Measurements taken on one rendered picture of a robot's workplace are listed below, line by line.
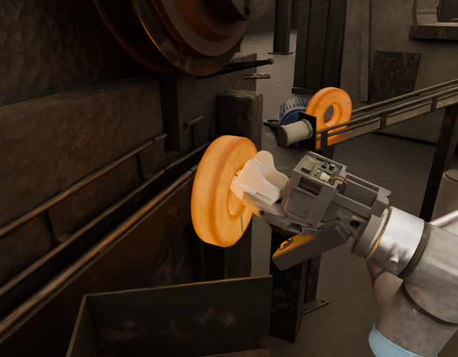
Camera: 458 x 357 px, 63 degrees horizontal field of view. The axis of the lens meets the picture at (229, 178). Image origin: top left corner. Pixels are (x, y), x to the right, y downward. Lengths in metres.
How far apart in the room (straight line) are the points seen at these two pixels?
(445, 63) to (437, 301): 2.83
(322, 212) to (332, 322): 1.00
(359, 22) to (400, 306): 3.03
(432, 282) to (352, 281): 1.15
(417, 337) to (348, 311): 0.97
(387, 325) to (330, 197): 0.19
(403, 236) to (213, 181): 0.23
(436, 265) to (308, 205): 0.15
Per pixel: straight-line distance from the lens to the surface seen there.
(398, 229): 0.47
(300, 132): 1.07
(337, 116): 1.18
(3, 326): 0.49
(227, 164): 0.48
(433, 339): 0.53
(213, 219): 0.47
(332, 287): 1.57
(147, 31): 0.57
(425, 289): 0.50
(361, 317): 1.48
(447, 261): 0.48
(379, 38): 3.36
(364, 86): 3.40
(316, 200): 0.45
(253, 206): 0.48
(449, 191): 1.33
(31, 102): 0.61
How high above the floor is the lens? 0.99
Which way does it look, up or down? 25 degrees down
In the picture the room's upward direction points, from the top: straight up
